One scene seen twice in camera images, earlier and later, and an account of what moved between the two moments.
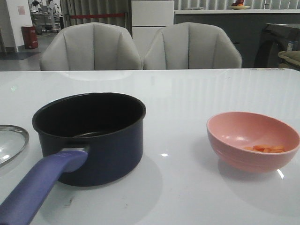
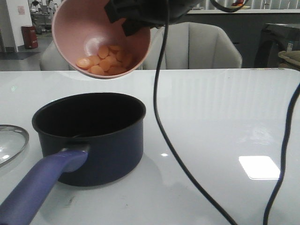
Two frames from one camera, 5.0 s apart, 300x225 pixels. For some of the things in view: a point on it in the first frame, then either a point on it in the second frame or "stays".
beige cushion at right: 292,56 stays
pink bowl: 253,142 to 90,43
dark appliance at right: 273,39 stays
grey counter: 245,26 stays
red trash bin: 30,37 stays
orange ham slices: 266,148 to 108,61
